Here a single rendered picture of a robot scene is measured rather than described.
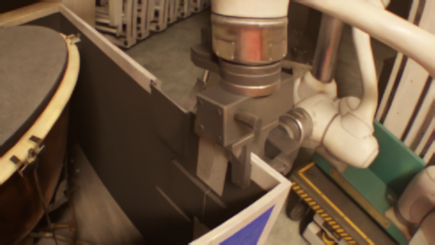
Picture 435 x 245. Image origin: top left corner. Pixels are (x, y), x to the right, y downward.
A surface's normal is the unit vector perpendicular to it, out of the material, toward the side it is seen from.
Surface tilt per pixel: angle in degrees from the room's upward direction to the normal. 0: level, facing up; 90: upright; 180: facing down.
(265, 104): 80
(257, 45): 82
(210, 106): 90
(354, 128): 41
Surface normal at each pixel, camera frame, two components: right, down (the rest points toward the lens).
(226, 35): -0.64, 0.40
